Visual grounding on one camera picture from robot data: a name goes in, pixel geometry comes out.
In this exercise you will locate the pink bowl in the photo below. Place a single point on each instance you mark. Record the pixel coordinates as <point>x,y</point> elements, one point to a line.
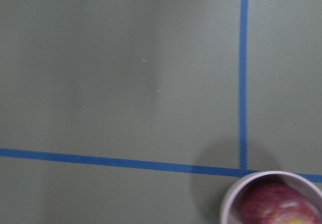
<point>232,201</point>

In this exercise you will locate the red yellow apple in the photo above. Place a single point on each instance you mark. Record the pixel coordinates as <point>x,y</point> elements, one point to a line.
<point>275,202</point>

